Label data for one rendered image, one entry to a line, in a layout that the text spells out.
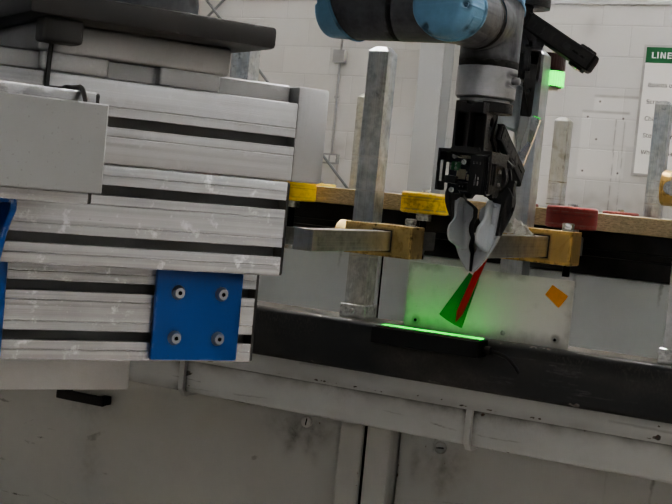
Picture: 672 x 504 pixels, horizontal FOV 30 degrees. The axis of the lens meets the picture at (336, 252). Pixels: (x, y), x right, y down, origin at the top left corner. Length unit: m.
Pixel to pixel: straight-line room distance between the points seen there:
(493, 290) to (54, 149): 1.03
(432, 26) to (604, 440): 0.71
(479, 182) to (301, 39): 9.01
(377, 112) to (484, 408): 0.48
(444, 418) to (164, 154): 0.94
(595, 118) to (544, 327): 7.57
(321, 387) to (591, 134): 7.46
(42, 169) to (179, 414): 1.53
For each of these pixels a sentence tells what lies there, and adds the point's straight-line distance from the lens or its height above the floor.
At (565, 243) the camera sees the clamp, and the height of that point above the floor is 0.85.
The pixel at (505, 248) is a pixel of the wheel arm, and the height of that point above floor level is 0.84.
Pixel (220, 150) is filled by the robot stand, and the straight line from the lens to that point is 1.15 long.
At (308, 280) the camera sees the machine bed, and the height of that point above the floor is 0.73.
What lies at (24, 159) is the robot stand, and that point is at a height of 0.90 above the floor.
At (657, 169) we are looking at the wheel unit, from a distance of 2.94.
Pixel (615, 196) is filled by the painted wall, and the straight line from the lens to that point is 9.31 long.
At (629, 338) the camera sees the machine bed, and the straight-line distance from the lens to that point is 2.05.
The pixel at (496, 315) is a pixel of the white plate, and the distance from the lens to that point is 1.88.
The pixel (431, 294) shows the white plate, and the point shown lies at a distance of 1.91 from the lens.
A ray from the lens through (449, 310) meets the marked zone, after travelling 1.90.
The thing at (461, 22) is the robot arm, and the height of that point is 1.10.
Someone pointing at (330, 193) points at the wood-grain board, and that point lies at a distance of 2.20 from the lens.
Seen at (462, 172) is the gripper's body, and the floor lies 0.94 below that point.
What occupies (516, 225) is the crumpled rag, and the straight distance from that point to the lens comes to 1.74.
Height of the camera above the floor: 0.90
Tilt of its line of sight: 3 degrees down
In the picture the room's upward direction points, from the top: 5 degrees clockwise
